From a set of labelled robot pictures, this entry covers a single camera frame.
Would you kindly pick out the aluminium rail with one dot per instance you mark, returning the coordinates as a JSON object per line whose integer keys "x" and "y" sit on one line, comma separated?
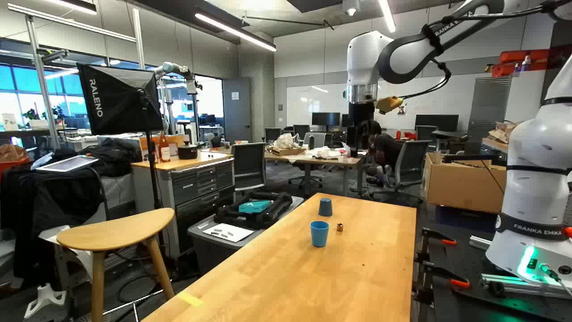
{"x": 509, "y": 284}

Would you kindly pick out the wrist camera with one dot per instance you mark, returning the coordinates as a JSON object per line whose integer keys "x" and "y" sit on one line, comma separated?
{"x": 389, "y": 104}

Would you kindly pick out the white tablet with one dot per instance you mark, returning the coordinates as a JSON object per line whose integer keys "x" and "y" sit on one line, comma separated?
{"x": 67, "y": 163}

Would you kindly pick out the monitor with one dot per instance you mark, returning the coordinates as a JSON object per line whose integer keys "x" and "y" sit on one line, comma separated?
{"x": 436, "y": 122}
{"x": 326, "y": 119}

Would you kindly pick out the black pot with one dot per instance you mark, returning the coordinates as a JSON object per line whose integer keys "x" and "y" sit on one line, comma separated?
{"x": 187, "y": 152}

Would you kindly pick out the short silver bar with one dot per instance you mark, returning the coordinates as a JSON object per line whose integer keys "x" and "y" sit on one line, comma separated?
{"x": 480, "y": 242}

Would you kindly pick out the grey office chair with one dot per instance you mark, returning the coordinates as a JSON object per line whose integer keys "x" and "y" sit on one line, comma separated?
{"x": 249, "y": 165}
{"x": 409, "y": 161}

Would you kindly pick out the grey door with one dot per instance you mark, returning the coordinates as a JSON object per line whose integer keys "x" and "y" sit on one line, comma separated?
{"x": 237, "y": 109}

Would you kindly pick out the grey louvred panel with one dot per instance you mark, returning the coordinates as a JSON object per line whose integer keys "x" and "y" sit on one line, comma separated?
{"x": 489, "y": 107}

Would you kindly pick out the grey storage bin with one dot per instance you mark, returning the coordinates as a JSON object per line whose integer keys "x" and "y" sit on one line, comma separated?
{"x": 210, "y": 250}

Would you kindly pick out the large cardboard box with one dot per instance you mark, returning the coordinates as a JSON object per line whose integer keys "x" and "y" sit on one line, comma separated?
{"x": 462, "y": 185}

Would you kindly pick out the whiteboard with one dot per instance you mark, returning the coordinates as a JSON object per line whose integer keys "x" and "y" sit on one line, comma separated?
{"x": 321, "y": 96}

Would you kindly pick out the wooden stool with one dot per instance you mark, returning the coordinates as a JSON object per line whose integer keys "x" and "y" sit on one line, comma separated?
{"x": 116, "y": 230}

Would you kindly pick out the grey tool cabinet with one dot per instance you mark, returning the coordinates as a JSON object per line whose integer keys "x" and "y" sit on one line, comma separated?
{"x": 196, "y": 188}

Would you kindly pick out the light blue cup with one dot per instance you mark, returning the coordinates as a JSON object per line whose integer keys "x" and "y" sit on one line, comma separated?
{"x": 319, "y": 235}

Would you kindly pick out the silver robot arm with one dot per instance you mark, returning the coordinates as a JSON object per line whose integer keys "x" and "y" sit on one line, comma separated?
{"x": 176, "y": 69}

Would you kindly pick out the black foam frame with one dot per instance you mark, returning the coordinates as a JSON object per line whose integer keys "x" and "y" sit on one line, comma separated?
{"x": 272, "y": 212}

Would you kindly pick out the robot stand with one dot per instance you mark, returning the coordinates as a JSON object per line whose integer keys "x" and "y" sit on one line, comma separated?
{"x": 469, "y": 268}

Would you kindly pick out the teal box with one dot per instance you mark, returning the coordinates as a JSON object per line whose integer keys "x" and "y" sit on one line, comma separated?
{"x": 254, "y": 206}

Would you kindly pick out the black softbox light on stand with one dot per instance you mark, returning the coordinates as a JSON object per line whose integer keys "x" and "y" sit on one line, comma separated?
{"x": 118, "y": 98}

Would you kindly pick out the dark blue cup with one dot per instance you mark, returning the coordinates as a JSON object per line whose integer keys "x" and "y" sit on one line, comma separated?
{"x": 325, "y": 208}

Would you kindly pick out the potted plant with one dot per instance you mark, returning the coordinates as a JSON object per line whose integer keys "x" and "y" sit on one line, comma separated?
{"x": 33, "y": 115}

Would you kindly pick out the white paper sheet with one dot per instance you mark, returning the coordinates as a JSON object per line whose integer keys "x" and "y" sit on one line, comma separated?
{"x": 228, "y": 232}

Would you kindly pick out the yellow tape strip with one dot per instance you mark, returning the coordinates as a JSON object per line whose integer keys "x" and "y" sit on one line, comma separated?
{"x": 191, "y": 299}

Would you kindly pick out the wooden office table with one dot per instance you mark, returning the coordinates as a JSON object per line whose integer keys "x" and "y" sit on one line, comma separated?
{"x": 313, "y": 158}

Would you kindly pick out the orange bottle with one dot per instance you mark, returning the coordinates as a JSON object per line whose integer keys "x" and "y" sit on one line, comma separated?
{"x": 164, "y": 150}

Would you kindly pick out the blue box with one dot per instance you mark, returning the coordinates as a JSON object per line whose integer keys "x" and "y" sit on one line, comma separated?
{"x": 464, "y": 219}

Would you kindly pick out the person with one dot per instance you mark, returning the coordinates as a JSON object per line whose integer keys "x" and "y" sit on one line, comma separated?
{"x": 384, "y": 147}

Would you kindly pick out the black cloth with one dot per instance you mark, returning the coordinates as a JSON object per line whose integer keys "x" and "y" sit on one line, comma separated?
{"x": 40, "y": 201}

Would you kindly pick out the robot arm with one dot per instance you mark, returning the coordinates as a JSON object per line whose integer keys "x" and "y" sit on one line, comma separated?
{"x": 534, "y": 179}

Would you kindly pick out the black bag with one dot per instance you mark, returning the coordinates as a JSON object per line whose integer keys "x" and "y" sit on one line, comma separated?
{"x": 114, "y": 156}

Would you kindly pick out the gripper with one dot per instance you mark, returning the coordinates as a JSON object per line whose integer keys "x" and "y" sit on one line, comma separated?
{"x": 360, "y": 112}

